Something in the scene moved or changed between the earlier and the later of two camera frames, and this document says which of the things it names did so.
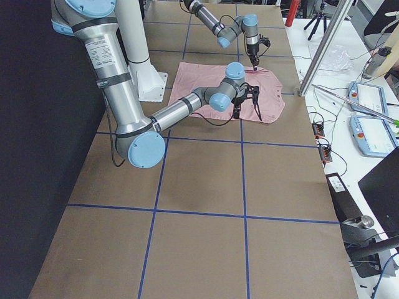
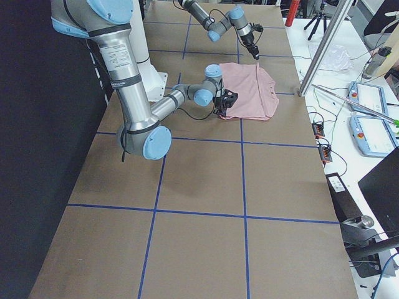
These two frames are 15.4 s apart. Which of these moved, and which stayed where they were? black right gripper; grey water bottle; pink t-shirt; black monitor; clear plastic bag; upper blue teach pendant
Moved: black right gripper; pink t-shirt
Stayed: black monitor; clear plastic bag; upper blue teach pendant; grey water bottle
